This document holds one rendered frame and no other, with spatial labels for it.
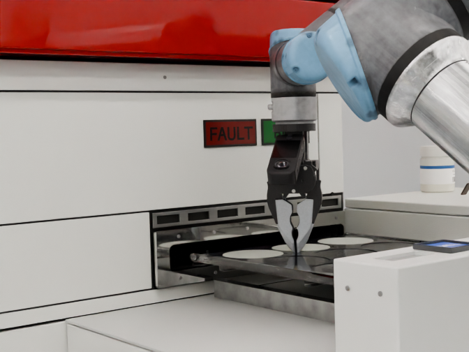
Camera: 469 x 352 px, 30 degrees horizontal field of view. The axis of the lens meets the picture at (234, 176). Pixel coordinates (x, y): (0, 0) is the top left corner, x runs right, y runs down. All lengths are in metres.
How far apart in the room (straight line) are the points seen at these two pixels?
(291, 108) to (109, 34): 0.31
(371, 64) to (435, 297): 0.26
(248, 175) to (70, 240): 0.37
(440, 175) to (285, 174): 0.56
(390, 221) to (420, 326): 0.72
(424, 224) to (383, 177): 2.44
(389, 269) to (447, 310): 0.09
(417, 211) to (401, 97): 0.73
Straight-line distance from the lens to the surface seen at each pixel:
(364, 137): 3.94
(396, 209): 1.65
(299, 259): 1.39
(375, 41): 0.92
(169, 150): 1.47
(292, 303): 1.36
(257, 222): 1.58
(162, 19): 1.42
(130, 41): 1.38
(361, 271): 0.95
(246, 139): 1.57
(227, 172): 1.55
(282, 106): 1.43
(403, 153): 4.13
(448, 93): 0.89
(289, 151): 1.40
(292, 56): 1.30
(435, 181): 1.84
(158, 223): 1.47
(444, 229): 1.58
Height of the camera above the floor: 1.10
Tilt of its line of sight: 3 degrees down
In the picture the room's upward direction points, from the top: 2 degrees counter-clockwise
